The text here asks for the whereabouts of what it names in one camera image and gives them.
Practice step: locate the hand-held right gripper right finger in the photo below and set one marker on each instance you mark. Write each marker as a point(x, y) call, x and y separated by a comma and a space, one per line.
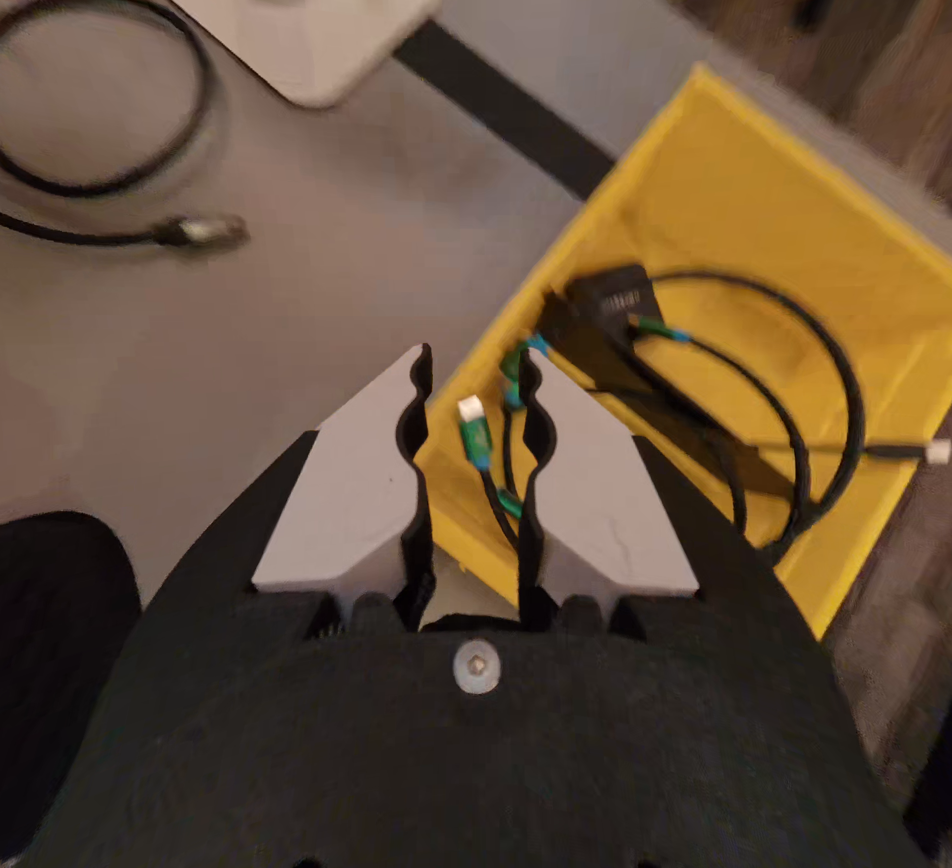
point(602, 511)

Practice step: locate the black bin divider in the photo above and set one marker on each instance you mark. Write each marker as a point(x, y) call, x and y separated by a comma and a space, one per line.
point(669, 407)

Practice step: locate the black hdmi switch box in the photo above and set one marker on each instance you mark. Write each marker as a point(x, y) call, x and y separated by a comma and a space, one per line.
point(617, 302)

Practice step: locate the yellow plastic bin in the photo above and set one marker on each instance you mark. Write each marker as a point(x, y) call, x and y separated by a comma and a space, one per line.
point(744, 213)

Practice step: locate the white tablet stand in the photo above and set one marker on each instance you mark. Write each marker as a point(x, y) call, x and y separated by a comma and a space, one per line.
point(297, 12)

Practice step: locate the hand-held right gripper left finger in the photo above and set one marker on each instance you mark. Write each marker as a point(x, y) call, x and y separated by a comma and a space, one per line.
point(335, 511)

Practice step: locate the dark rounded object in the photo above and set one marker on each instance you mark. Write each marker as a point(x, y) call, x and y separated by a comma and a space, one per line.
point(59, 660)

